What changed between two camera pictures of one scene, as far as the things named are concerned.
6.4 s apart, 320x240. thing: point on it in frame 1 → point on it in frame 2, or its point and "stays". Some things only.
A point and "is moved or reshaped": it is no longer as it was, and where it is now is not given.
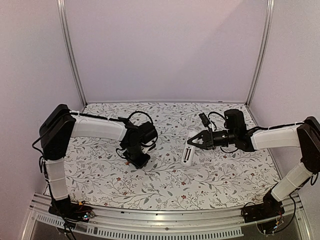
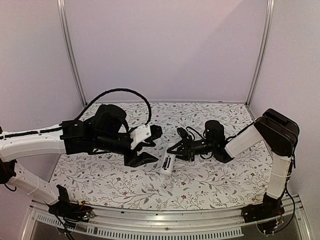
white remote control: [188, 152] is moved or reshaped
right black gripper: [209, 139] → [187, 146]
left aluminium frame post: [64, 26] stays
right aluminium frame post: [262, 50] stays
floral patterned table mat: [99, 175] stays
